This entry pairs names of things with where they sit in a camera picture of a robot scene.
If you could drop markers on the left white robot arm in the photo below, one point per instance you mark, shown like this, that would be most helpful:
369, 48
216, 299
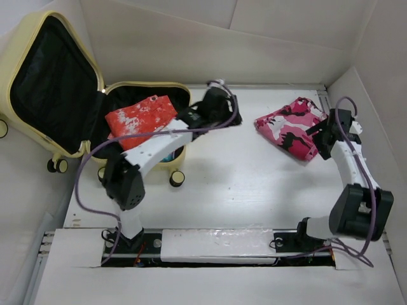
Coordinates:
124, 174

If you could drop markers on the pink camouflage cloth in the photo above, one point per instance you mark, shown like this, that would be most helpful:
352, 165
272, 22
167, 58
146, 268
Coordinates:
287, 127

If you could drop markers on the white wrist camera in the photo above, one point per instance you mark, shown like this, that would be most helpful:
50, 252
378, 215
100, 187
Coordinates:
216, 83
355, 128

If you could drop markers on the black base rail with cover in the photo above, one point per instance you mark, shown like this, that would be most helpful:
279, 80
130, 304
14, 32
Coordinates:
219, 248

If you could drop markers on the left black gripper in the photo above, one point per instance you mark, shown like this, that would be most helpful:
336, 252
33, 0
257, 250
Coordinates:
230, 114

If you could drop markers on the orange white tie-dye cloth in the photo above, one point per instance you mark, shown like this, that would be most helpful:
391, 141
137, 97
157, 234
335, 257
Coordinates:
149, 115

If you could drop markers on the yellow hard-shell suitcase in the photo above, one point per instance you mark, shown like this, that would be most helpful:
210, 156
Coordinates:
53, 91

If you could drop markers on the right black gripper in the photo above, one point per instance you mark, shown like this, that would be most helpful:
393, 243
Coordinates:
322, 149

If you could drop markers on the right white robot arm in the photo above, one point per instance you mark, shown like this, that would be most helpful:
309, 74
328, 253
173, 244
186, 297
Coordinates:
362, 209

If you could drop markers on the lotion bottle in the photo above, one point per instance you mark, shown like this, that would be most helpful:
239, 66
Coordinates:
170, 157

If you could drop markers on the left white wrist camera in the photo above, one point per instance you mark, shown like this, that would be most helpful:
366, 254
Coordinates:
216, 83

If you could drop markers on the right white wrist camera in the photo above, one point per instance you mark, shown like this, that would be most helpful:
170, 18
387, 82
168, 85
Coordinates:
355, 128

